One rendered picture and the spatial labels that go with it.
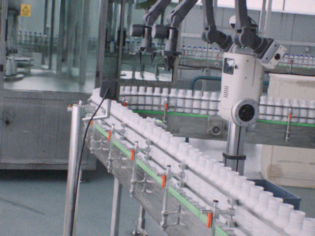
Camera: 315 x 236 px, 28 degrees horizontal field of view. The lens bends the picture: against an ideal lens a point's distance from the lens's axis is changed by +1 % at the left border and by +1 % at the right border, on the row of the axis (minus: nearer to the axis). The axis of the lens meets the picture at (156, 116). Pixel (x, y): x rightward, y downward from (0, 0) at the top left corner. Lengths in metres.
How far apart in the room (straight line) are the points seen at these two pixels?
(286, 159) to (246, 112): 3.69
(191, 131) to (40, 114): 2.00
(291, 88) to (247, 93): 3.58
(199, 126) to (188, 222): 2.45
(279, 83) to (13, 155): 2.88
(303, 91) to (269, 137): 2.38
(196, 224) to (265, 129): 2.59
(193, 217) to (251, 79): 1.38
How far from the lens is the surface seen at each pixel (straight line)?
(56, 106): 6.22
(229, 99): 3.48
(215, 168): 2.15
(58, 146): 6.29
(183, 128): 4.67
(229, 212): 1.93
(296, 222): 1.68
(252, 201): 1.88
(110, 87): 1.72
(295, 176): 7.20
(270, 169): 7.14
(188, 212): 2.26
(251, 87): 3.46
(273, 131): 4.73
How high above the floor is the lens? 1.60
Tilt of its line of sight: 8 degrees down
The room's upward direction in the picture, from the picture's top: 5 degrees clockwise
